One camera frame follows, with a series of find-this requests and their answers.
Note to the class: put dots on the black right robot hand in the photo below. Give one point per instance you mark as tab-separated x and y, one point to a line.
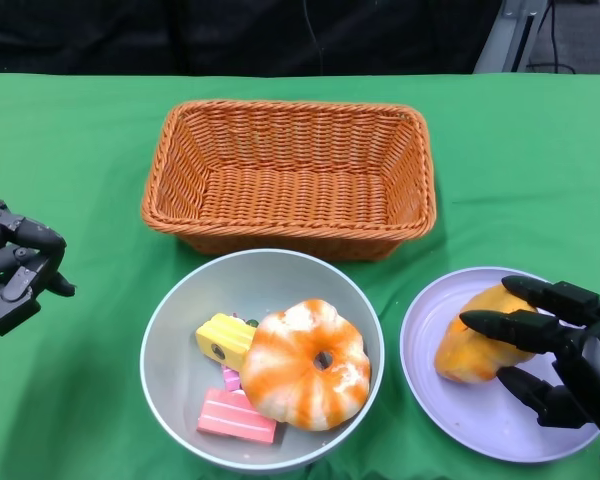
595	370

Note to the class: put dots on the orange loaf bread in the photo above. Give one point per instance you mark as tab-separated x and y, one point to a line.
475	355

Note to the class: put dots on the orange wicker basket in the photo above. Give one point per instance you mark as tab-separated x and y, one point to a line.
290	200

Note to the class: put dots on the magenta pink cake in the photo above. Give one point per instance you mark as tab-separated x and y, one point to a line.
231	379

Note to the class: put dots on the green tablecloth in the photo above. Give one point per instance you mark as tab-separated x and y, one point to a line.
80	150

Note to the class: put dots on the yellow striped cake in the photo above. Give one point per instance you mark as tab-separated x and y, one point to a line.
225	332

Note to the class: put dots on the pale lavender round plate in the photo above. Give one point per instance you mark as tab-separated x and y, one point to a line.
480	415

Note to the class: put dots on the black backdrop curtain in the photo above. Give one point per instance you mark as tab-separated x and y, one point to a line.
130	35

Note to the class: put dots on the grey round bowl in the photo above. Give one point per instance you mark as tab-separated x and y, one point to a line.
260	280

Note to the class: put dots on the grey metal frame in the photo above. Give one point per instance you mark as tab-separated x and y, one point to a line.
500	45

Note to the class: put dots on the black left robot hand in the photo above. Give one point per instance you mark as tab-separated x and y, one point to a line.
10	285

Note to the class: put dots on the salmon pink striped cake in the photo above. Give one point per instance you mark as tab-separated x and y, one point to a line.
235	420

